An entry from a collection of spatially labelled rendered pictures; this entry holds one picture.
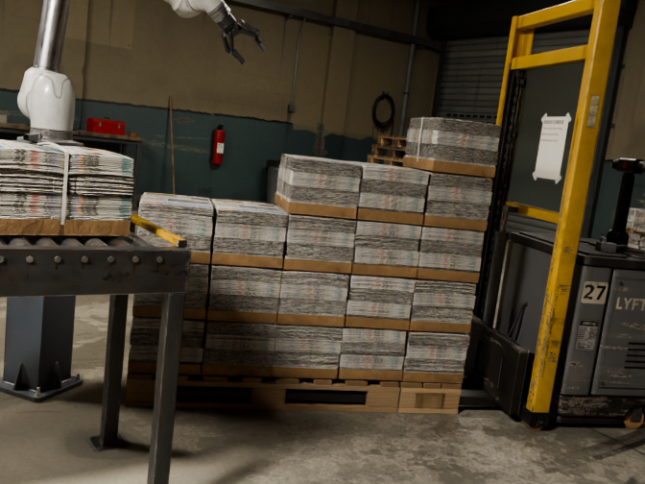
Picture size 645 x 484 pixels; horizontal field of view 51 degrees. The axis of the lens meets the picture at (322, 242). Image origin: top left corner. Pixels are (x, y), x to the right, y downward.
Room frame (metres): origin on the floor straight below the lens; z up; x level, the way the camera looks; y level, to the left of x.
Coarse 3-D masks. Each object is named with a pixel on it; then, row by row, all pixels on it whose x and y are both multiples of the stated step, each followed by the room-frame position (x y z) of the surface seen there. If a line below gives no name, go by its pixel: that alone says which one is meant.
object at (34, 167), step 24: (0, 144) 1.78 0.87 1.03; (24, 144) 1.92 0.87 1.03; (0, 168) 1.71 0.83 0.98; (24, 168) 1.73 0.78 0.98; (48, 168) 1.77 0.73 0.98; (0, 192) 1.70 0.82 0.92; (24, 192) 1.74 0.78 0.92; (48, 192) 1.77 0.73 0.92; (0, 216) 1.70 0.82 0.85; (24, 216) 1.74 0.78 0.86; (48, 216) 1.78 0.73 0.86
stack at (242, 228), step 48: (144, 192) 2.92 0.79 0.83; (192, 240) 2.63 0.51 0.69; (240, 240) 2.67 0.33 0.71; (288, 240) 2.72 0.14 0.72; (336, 240) 2.77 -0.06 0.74; (384, 240) 2.82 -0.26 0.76; (192, 288) 2.63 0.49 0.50; (240, 288) 2.67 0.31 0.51; (288, 288) 2.72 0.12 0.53; (336, 288) 2.76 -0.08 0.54; (384, 288) 2.82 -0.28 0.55; (144, 336) 2.59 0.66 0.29; (192, 336) 2.64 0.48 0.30; (240, 336) 2.69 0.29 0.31; (288, 336) 2.73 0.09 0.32; (336, 336) 2.77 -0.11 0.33; (384, 336) 2.83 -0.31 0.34; (144, 384) 2.59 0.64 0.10; (192, 384) 2.63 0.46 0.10; (240, 384) 2.68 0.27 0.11; (288, 384) 2.73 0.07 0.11; (336, 384) 2.79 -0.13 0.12; (384, 384) 2.83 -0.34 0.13
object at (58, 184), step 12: (60, 156) 1.79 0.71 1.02; (72, 156) 1.80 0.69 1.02; (60, 168) 1.79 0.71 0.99; (72, 168) 1.81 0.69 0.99; (60, 180) 1.79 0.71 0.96; (72, 180) 1.81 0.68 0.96; (60, 192) 1.79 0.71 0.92; (72, 192) 1.81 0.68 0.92; (60, 204) 1.80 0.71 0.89; (72, 204) 1.81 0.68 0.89; (60, 216) 1.80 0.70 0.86; (72, 216) 1.81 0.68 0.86
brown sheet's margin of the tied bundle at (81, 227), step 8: (80, 224) 1.82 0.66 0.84; (88, 224) 1.84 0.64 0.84; (96, 224) 1.85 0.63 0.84; (104, 224) 1.86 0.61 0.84; (112, 224) 1.88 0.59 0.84; (120, 224) 1.89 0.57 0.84; (128, 224) 1.91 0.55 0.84; (80, 232) 1.83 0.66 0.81; (88, 232) 1.84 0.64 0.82; (96, 232) 1.85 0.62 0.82; (104, 232) 1.87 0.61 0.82; (112, 232) 1.88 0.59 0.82; (120, 232) 1.89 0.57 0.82; (128, 232) 1.91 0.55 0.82
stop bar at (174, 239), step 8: (136, 216) 2.23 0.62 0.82; (136, 224) 2.17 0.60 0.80; (144, 224) 2.11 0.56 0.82; (152, 224) 2.10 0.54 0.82; (152, 232) 2.05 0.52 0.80; (160, 232) 1.98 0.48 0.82; (168, 232) 1.97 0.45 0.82; (168, 240) 1.92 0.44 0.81; (176, 240) 1.87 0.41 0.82; (184, 240) 1.88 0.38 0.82
